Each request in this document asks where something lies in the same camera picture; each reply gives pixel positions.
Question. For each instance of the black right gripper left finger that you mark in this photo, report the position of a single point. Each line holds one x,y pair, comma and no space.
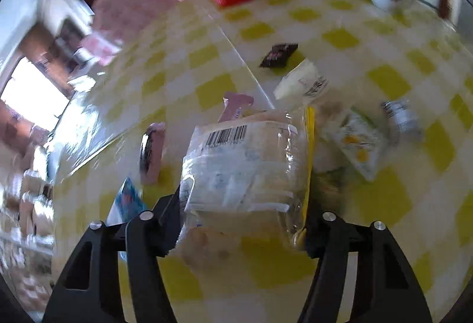
88,287

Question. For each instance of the small white candy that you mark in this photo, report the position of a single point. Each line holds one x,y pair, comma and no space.
402,122

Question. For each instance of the clear bread bag yellow edge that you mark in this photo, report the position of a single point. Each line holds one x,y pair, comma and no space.
246,179

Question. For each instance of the blue white snack packet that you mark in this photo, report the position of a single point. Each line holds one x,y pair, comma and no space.
126,205

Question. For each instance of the green white daisy packet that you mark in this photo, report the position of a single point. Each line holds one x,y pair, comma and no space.
357,137

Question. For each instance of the dark pink-edged snack bar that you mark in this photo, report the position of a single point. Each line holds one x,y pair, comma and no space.
151,151

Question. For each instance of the pink snack packet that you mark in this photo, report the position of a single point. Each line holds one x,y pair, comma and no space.
234,104

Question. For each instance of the black candy wrapper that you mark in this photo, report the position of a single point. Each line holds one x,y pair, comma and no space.
278,55

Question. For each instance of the pink checkered covered chair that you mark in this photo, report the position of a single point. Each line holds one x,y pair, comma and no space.
118,22

